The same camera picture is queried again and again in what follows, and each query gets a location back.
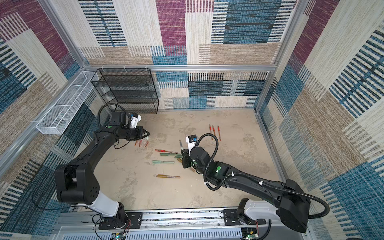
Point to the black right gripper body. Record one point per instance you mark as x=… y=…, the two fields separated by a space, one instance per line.
x=187 y=160

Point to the aluminium front rail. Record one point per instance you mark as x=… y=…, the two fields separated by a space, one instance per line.
x=174 y=224

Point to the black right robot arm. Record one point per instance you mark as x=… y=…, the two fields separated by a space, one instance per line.
x=292 y=208

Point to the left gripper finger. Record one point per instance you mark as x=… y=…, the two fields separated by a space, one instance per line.
x=142 y=137
x=143 y=131

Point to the white wire mesh basket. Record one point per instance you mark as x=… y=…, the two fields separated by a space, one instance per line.
x=60 y=115

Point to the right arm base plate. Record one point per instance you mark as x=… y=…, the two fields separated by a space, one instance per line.
x=237 y=216

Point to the brown pen diagonal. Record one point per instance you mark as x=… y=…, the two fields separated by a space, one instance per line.
x=180 y=160

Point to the dark green pen left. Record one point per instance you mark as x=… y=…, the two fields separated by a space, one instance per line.
x=170 y=154

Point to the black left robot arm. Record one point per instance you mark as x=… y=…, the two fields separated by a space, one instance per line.
x=76 y=183

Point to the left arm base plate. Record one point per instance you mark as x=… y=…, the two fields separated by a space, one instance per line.
x=130 y=220

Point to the gold marker bottom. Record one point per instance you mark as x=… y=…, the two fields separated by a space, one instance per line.
x=168 y=176

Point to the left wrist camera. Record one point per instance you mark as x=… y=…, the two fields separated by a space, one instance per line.
x=134 y=120

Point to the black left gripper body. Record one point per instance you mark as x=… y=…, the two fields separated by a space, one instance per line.
x=132 y=134

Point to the light green marker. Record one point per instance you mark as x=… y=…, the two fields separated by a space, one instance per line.
x=163 y=162

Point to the black wire mesh shelf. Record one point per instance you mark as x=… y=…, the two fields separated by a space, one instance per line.
x=133 y=88

